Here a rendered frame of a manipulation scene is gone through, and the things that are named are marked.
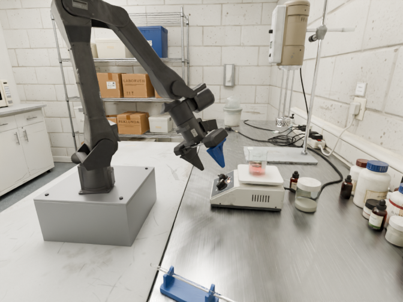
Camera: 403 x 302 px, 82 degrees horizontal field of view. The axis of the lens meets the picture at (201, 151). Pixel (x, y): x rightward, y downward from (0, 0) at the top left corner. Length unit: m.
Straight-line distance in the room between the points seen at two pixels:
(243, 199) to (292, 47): 0.63
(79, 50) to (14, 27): 3.59
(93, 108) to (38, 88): 3.45
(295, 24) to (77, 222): 0.95
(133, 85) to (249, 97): 1.43
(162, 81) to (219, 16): 2.59
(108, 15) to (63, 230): 0.46
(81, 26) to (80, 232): 0.42
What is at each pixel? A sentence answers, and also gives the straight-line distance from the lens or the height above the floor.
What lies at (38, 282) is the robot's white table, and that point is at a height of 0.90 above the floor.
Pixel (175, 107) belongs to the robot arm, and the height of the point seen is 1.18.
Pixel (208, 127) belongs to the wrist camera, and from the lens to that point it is 0.65.
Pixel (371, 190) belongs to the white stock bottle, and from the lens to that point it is 0.78.
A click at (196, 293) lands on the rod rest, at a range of 0.46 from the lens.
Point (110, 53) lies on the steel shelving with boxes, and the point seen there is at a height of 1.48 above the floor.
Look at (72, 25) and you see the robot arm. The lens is 0.52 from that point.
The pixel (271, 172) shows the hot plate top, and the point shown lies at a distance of 0.71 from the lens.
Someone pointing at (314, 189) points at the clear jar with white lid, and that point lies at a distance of 0.68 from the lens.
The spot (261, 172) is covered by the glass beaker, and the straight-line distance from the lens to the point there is 0.66.
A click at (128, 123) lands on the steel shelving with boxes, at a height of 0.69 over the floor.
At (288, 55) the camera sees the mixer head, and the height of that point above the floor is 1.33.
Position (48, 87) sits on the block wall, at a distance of 3.88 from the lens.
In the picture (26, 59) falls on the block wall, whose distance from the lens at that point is 4.03.
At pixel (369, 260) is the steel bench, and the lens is 0.62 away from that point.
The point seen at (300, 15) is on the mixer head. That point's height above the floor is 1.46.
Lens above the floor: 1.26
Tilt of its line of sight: 18 degrees down
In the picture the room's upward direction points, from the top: straight up
